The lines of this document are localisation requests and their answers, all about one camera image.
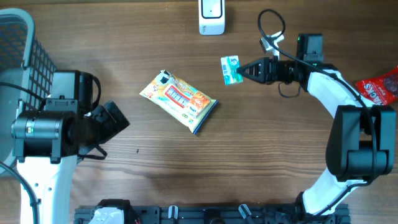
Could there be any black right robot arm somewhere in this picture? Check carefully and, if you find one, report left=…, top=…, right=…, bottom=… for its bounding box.
left=236, top=33, right=396, bottom=217

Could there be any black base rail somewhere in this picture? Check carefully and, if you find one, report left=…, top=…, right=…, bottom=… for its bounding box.
left=73, top=198, right=351, bottom=224

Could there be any yellow wet wipes pack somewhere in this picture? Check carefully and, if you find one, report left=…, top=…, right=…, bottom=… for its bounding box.
left=140, top=70, right=218, bottom=134

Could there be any black right camera cable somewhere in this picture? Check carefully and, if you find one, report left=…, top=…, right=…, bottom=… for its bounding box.
left=257, top=8, right=379, bottom=215

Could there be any grey black shopping basket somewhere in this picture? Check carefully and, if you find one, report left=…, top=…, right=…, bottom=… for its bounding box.
left=1, top=8, right=56, bottom=167

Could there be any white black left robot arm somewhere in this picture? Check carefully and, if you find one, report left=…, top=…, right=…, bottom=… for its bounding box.
left=11, top=70, right=129, bottom=223

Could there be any teal tissue pack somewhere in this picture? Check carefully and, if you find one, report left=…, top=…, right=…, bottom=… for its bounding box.
left=220, top=55, right=243, bottom=85

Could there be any red candy bag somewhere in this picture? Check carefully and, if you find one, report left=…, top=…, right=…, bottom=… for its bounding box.
left=355, top=67, right=397, bottom=105

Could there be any white barcode scanner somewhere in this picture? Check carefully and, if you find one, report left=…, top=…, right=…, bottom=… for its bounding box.
left=198, top=0, right=226, bottom=35

